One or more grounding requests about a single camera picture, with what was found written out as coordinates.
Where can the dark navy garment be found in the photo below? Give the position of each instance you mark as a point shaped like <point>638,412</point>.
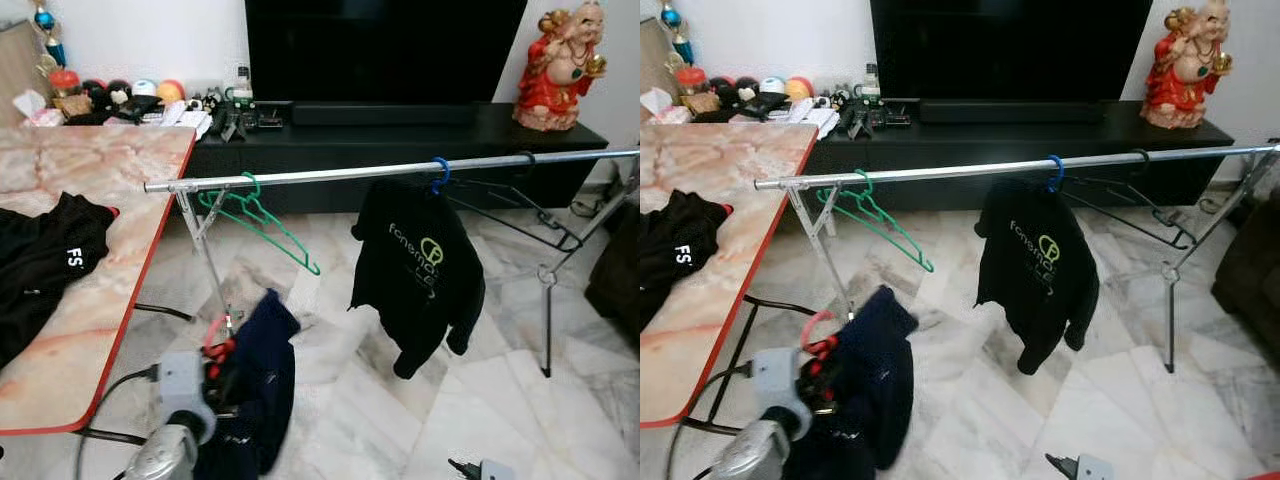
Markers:
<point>880,380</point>
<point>262,380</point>

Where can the blue plastic clothes hanger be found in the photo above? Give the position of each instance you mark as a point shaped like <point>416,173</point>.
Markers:
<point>447,170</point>
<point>1062,168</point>

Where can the silver metal garment rack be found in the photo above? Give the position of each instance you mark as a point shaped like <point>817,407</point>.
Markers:
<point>330,174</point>
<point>950,170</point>

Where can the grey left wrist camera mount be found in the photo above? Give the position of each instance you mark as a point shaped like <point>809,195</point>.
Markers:
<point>775,375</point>
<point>180,380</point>

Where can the white and teal ball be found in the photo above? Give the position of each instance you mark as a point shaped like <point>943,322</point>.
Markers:
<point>144,87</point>
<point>771,85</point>

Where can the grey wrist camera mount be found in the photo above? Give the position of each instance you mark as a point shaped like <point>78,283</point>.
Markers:
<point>1095,468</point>
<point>498,471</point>
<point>775,375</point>
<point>180,380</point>

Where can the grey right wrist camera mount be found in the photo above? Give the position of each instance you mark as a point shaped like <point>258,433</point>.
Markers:
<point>498,471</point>
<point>1095,468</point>

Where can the clear plastic bottle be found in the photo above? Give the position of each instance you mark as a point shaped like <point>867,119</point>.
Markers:
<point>871,80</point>
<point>242,82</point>

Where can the red plastic clothes hanger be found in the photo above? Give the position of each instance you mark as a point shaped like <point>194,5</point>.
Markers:
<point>209,333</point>
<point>806,328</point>

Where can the hanging ornament with blue bauble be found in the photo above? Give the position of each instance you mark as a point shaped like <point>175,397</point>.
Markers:
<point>671,15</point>
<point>44,17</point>

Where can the black plush toy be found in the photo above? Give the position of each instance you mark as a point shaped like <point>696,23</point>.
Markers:
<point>105,92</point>
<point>732,90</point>

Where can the green plastic clothes hanger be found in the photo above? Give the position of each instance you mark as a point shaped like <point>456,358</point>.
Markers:
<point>868,200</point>
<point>250,203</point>

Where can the white paper stack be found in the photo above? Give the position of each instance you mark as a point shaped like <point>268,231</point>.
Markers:
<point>812,118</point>
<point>185,120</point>

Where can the red stool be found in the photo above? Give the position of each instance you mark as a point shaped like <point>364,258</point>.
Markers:
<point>1265,476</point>

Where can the black shirt with green logo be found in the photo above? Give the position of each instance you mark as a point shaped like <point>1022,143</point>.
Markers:
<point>420,300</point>
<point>1040,300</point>

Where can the black TV console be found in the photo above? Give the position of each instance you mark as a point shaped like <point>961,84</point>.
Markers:
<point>400,140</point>
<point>1020,137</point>

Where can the jar with red lid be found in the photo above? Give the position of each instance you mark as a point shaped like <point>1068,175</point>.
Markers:
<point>64,82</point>
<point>691,80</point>

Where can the marble pattern table red edge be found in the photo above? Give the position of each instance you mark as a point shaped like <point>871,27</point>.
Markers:
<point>90,165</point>
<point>720,160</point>

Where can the black soundbar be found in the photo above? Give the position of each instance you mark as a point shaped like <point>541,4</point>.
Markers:
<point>1010,110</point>

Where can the black shirt with white letters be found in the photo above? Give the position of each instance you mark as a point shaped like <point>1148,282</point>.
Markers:
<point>675,260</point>
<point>40,270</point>

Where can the black television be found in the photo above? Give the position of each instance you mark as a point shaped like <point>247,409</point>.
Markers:
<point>385,50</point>
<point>1010,50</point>

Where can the orange ball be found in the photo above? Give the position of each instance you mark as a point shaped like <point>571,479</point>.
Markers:
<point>797,89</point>
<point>171,91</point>

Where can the red laughing Buddha statue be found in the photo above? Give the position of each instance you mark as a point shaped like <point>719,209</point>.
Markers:
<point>555,90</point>
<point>1182,88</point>

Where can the black clothes hanger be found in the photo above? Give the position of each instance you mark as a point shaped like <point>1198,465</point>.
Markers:
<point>575,240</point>
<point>1188,240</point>

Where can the light wooden cabinet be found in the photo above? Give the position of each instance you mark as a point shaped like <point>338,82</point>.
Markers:
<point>12,70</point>
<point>648,60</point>

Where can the tissue box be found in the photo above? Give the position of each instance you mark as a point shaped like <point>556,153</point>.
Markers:
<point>38,112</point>
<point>662,108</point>

